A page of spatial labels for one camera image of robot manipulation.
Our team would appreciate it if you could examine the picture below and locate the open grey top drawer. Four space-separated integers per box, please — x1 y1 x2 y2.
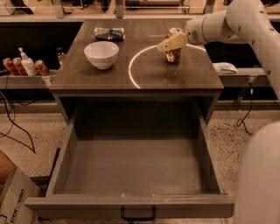
25 99 234 219

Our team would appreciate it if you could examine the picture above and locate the crushed orange soda can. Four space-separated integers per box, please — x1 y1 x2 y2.
165 27 183 64

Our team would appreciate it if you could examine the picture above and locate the black floor cable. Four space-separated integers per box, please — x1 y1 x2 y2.
0 73 38 155

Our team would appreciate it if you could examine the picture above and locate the black drawer handle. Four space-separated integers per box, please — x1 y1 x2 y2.
121 207 157 222

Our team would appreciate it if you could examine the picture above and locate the crumpled blue chip bag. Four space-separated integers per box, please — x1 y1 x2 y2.
94 27 125 41

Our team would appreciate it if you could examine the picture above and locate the white pump soap bottle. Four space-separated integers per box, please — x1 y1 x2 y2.
18 47 38 76

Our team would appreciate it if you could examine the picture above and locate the grey side shelf right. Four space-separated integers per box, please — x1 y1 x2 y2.
219 68 270 88

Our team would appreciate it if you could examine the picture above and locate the grey wooden cabinet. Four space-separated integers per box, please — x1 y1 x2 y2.
50 18 223 120

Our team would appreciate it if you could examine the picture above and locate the small glass bottle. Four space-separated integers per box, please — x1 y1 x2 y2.
57 48 65 66

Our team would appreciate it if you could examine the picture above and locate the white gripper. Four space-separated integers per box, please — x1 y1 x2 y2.
157 16 206 53

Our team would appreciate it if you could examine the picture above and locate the grey side shelf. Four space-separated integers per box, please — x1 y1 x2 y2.
219 68 270 88
0 70 57 90

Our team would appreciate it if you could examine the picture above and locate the white ceramic bowl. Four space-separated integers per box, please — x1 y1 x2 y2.
84 41 119 69

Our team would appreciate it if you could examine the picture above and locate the cardboard box with print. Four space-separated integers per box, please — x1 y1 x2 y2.
0 150 39 224

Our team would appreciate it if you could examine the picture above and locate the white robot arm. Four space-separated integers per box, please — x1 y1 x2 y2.
157 0 280 224

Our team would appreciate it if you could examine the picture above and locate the folded white cloth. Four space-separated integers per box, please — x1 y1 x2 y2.
213 62 238 74

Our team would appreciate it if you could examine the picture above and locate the grey side shelf left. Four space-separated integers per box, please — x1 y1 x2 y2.
0 70 57 90

